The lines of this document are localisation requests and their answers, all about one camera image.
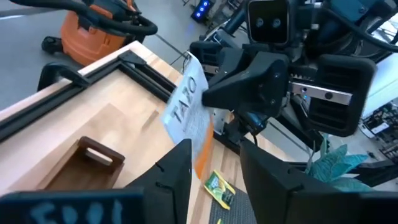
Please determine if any wooden tea organizer box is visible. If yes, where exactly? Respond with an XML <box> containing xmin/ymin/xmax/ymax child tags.
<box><xmin>35</xmin><ymin>136</ymin><xmax>126</xmax><ymax>191</ymax></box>

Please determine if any white orange Tazo tea bag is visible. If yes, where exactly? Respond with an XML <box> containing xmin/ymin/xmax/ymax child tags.
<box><xmin>160</xmin><ymin>51</ymin><xmax>215</xmax><ymax>180</ymax></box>

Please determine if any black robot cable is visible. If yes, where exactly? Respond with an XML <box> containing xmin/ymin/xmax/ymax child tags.
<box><xmin>322</xmin><ymin>7</ymin><xmax>398</xmax><ymax>53</ymax></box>

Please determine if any black power box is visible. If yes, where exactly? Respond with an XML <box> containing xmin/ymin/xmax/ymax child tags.
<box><xmin>190</xmin><ymin>0</ymin><xmax>216</xmax><ymax>23</ymax></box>

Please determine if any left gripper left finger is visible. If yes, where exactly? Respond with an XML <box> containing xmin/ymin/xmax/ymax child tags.
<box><xmin>0</xmin><ymin>139</ymin><xmax>193</xmax><ymax>224</ymax></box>

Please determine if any lemon lime twist tea bag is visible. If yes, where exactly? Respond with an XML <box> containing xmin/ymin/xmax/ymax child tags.
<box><xmin>203</xmin><ymin>170</ymin><xmax>236</xmax><ymax>211</ymax></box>

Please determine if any black equipment rack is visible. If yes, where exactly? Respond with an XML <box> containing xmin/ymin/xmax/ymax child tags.
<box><xmin>359</xmin><ymin>101</ymin><xmax>398</xmax><ymax>164</ymax></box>

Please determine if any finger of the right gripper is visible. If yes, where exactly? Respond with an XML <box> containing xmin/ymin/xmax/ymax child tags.
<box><xmin>206</xmin><ymin>43</ymin><xmax>271</xmax><ymax>91</ymax></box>
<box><xmin>201</xmin><ymin>50</ymin><xmax>290</xmax><ymax>118</ymax></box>

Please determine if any grey woven placemat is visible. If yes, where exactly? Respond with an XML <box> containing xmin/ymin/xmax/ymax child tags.
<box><xmin>207</xmin><ymin>183</ymin><xmax>257</xmax><ymax>224</ymax></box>

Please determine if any teal artificial plant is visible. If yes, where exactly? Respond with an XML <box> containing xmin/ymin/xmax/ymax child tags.
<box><xmin>305</xmin><ymin>133</ymin><xmax>374</xmax><ymax>192</ymax></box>

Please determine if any black frame corner handle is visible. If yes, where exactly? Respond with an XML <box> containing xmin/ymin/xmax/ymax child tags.
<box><xmin>37</xmin><ymin>62</ymin><xmax>91</xmax><ymax>93</ymax></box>

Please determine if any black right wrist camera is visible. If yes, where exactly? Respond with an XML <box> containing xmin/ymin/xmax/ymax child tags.
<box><xmin>246</xmin><ymin>0</ymin><xmax>290</xmax><ymax>45</ymax></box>

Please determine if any grey desk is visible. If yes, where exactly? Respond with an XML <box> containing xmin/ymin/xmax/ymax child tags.
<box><xmin>362</xmin><ymin>18</ymin><xmax>398</xmax><ymax>119</ymax></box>

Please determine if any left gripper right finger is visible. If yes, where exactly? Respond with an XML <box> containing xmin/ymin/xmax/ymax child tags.
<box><xmin>239</xmin><ymin>139</ymin><xmax>398</xmax><ymax>224</ymax></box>

